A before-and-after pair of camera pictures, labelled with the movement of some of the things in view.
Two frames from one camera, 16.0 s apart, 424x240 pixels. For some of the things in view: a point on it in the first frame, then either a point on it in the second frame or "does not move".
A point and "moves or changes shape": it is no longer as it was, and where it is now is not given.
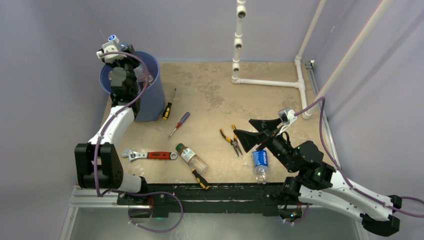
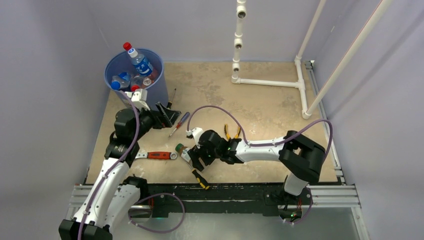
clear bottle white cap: (122, 45) moves or changes shape
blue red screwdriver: (178, 124) does not move
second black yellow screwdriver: (203, 183) does not move
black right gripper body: (279, 148) → (208, 157)
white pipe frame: (299, 82) does not move
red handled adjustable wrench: (129, 152) does not move
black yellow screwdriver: (168, 108) does not move
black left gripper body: (130, 63) → (156, 122)
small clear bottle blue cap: (260, 161) moves or changes shape
